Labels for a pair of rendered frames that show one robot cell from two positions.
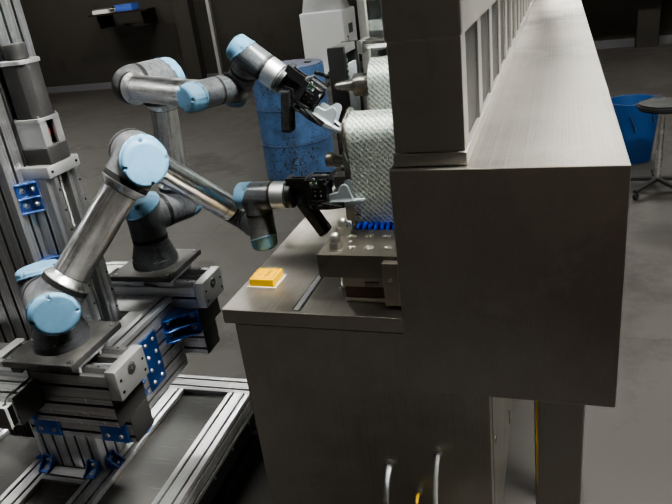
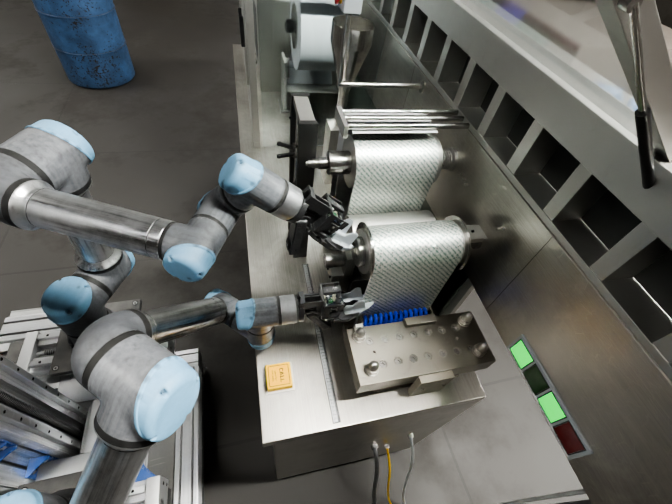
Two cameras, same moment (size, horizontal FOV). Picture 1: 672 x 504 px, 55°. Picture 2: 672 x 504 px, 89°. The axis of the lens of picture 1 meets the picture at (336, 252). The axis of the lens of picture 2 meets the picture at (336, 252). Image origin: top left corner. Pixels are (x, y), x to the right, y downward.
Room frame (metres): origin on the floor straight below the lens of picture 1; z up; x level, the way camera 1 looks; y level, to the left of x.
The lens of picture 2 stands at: (1.28, 0.35, 1.90)
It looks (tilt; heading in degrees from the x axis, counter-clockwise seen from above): 50 degrees down; 319
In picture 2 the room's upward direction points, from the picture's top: 11 degrees clockwise
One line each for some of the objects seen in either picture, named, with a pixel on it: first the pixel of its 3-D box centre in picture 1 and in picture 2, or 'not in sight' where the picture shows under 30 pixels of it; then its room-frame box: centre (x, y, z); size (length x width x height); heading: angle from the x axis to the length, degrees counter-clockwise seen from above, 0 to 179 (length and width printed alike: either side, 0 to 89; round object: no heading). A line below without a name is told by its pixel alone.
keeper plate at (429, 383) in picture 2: (405, 284); (430, 384); (1.34, -0.15, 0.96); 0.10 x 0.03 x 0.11; 70
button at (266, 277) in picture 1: (266, 277); (278, 376); (1.59, 0.20, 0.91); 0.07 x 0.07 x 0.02; 70
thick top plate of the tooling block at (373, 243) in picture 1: (405, 253); (417, 349); (1.43, -0.17, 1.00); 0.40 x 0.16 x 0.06; 70
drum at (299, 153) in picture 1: (294, 119); (82, 23); (5.65, 0.21, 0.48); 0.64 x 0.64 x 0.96
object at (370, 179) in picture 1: (397, 192); (402, 294); (1.56, -0.17, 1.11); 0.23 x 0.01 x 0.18; 70
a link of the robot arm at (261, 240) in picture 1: (259, 227); (256, 327); (1.71, 0.20, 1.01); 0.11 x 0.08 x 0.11; 27
